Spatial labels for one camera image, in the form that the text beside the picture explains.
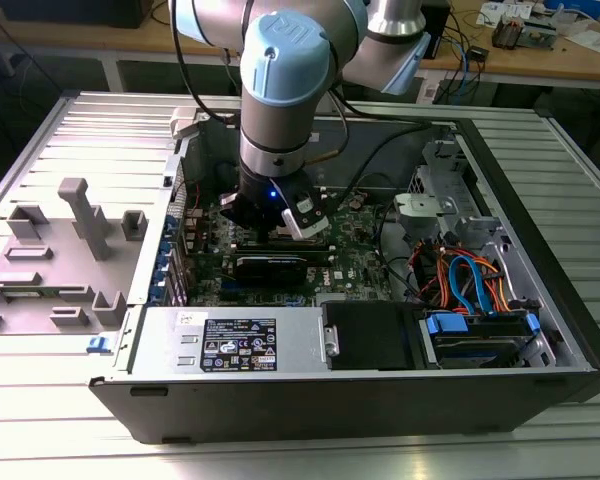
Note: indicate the blue plastic latch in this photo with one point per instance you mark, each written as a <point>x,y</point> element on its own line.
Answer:
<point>100,345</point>

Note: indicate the black silver PC case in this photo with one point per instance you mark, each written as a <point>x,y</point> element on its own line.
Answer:
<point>330,410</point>

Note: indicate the wooden desk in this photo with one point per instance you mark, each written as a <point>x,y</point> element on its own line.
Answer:
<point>530,62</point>

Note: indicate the metal heatsink cooler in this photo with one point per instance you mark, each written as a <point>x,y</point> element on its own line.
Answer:
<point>507,32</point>

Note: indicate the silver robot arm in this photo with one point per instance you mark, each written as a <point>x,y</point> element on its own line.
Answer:
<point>280,75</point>

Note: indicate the hard disk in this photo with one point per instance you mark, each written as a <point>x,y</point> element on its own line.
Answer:
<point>475,355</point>

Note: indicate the blue disk carrier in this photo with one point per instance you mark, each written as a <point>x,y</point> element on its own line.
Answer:
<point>445,322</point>

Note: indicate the gray parts rack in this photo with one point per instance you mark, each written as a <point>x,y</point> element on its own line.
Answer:
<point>55,280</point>

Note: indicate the white printed cards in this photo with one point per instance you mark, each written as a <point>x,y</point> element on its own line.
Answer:
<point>500,9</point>

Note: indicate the gray electronic module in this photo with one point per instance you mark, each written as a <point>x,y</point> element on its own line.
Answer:
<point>540,35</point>

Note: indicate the round coin battery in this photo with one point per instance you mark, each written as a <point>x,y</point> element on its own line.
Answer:
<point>355,203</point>

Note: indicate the small black box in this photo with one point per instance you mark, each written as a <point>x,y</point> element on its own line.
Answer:
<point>478,53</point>

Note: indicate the silver power supply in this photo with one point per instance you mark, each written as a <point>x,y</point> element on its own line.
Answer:
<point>155,350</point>

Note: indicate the gray plastic corner bracket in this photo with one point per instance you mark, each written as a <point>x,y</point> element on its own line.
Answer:
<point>185,120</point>

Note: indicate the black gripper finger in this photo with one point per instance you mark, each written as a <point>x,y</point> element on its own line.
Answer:
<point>237,212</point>
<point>276,227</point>

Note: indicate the white paper sheets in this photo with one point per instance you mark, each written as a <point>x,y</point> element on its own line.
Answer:
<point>595,40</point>

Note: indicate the black RAM slot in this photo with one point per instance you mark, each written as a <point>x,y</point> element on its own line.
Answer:
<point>300,242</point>
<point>300,247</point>
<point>320,253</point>

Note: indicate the silver metal drive cage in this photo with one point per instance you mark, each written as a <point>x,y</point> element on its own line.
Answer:
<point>430,207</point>

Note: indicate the large black box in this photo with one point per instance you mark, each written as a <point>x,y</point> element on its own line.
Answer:
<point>80,12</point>

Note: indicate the blue card retention clip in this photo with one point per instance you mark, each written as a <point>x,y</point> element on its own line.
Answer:
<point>156,294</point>
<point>165,249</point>
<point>169,226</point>
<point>161,271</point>

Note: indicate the black graphics card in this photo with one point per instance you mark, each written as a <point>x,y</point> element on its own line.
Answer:
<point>270,270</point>

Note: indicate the green motherboard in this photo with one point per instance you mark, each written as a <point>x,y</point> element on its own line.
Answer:
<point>350,240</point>

